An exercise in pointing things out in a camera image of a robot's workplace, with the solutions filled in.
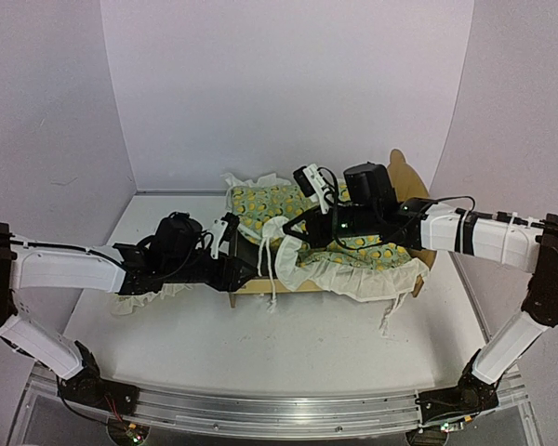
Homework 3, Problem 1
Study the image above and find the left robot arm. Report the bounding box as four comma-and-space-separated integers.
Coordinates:
0, 212, 259, 406

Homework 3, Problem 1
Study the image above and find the lemon print bed cushion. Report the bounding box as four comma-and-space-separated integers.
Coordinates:
223, 173, 430, 336

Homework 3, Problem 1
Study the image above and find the wooden pet bed frame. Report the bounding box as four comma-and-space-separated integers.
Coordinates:
229, 149, 436, 308

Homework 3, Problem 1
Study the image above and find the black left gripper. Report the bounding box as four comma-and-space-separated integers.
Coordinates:
164, 252, 258, 293

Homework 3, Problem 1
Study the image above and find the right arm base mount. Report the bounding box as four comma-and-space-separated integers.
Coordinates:
415, 360, 501, 427

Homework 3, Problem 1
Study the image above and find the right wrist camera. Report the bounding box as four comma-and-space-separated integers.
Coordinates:
293, 164, 335, 215

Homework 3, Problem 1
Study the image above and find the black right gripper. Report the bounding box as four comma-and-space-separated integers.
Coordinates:
283, 204, 379, 251

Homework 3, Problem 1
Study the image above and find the small lemon print pillow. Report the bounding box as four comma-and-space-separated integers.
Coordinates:
109, 283, 193, 316

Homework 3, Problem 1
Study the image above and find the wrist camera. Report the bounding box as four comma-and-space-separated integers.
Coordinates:
208, 212, 240, 260
293, 164, 335, 215

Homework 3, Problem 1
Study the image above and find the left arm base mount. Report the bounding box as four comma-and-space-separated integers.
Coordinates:
58, 341, 140, 415

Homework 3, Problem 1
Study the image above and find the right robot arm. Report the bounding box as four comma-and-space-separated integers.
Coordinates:
283, 163, 558, 412

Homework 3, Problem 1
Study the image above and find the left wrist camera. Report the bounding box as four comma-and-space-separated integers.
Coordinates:
208, 212, 240, 260

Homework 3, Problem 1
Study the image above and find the aluminium front rail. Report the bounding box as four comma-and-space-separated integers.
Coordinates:
25, 361, 531, 433

